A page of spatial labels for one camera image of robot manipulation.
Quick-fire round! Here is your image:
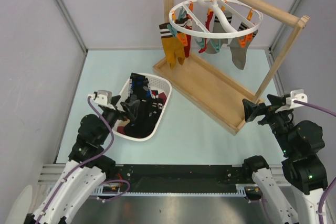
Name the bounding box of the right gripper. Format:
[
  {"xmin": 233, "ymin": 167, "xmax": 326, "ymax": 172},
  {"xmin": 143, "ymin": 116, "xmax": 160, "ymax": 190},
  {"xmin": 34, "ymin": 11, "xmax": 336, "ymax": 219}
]
[{"xmin": 241, "ymin": 93, "xmax": 295, "ymax": 155}]

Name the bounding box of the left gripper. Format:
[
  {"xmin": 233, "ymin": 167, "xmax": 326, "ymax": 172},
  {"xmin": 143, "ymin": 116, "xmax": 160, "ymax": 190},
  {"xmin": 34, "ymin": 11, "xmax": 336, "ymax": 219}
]
[{"xmin": 98, "ymin": 95, "xmax": 139, "ymax": 143}]

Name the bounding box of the mustard brown striped sock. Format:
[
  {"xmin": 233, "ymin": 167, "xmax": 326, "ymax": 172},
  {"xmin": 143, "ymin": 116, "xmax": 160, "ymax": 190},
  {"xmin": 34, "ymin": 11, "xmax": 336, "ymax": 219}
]
[{"xmin": 159, "ymin": 23, "xmax": 178, "ymax": 69}]

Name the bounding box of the teal clip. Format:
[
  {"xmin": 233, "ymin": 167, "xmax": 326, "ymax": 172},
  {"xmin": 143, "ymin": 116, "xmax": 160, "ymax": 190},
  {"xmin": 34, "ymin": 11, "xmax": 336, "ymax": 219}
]
[{"xmin": 167, "ymin": 24, "xmax": 177, "ymax": 38}]

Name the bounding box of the white round clip hanger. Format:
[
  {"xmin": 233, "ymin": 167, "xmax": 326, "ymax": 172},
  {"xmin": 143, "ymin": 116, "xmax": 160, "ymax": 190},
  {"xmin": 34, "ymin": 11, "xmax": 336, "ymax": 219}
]
[{"xmin": 169, "ymin": 0, "xmax": 264, "ymax": 39}]

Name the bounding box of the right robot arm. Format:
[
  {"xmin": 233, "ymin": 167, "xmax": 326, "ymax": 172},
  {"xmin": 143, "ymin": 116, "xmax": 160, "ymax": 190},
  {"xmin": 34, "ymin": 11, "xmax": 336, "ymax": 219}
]
[{"xmin": 242, "ymin": 90, "xmax": 328, "ymax": 223}]

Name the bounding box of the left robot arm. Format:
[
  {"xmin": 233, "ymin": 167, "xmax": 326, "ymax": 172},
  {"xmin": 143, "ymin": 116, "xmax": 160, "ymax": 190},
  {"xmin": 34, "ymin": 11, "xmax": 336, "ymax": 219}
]
[{"xmin": 24, "ymin": 92, "xmax": 140, "ymax": 223}]

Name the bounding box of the pile of dark socks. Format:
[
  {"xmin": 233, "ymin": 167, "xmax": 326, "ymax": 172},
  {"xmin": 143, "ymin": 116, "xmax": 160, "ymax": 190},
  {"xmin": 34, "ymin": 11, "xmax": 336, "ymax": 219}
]
[{"xmin": 117, "ymin": 73, "xmax": 167, "ymax": 138}]

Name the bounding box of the wooden hanger stand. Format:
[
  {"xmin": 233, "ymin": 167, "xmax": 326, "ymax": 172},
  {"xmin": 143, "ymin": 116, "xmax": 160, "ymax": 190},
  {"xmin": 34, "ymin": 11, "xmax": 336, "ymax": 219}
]
[{"xmin": 153, "ymin": 0, "xmax": 309, "ymax": 134}]

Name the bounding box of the orange clip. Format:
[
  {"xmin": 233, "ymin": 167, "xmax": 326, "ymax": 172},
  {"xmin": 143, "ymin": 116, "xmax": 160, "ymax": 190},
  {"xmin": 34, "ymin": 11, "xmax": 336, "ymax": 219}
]
[{"xmin": 177, "ymin": 33, "xmax": 188, "ymax": 47}]

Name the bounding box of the white laundry basket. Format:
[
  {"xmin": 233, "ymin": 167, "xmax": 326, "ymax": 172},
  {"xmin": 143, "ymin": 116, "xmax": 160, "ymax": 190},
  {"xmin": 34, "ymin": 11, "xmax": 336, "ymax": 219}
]
[{"xmin": 113, "ymin": 72, "xmax": 172, "ymax": 142}]

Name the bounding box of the grey striped sock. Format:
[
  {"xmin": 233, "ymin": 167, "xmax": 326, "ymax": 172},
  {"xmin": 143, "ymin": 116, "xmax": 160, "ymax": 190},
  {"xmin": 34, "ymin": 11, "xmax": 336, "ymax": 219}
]
[
  {"xmin": 229, "ymin": 34, "xmax": 251, "ymax": 70},
  {"xmin": 204, "ymin": 10, "xmax": 234, "ymax": 55}
]

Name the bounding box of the red patterned sock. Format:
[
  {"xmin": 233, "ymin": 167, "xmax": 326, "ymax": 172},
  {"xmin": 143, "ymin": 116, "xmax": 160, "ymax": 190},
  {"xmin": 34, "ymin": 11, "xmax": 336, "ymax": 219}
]
[{"xmin": 184, "ymin": 15, "xmax": 193, "ymax": 58}]

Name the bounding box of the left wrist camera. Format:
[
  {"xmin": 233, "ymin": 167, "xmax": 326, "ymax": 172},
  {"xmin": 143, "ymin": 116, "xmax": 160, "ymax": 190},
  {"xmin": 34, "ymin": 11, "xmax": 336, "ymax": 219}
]
[{"xmin": 88, "ymin": 90, "xmax": 112, "ymax": 106}]

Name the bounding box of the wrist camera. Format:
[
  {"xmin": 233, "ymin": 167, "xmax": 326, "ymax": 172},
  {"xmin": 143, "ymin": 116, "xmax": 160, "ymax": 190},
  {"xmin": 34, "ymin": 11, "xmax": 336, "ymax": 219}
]
[
  {"xmin": 88, "ymin": 90, "xmax": 112, "ymax": 106},
  {"xmin": 286, "ymin": 89, "xmax": 308, "ymax": 109}
]

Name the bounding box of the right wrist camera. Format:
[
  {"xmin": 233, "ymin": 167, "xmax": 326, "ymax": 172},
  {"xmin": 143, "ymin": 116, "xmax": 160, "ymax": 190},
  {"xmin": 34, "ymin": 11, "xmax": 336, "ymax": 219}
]
[{"xmin": 286, "ymin": 89, "xmax": 308, "ymax": 109}]

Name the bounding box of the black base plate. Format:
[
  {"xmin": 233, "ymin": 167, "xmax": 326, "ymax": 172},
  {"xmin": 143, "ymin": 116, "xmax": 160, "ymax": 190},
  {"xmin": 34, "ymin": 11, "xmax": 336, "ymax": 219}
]
[{"xmin": 115, "ymin": 164, "xmax": 261, "ymax": 201}]

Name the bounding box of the white cable duct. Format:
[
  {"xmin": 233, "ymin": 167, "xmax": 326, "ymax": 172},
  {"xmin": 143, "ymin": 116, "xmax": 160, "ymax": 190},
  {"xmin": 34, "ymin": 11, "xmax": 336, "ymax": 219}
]
[{"xmin": 91, "ymin": 185, "xmax": 246, "ymax": 197}]

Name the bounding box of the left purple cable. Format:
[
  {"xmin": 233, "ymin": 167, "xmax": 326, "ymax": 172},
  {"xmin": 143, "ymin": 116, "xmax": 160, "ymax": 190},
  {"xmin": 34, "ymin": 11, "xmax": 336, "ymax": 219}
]
[{"xmin": 34, "ymin": 97, "xmax": 131, "ymax": 224}]

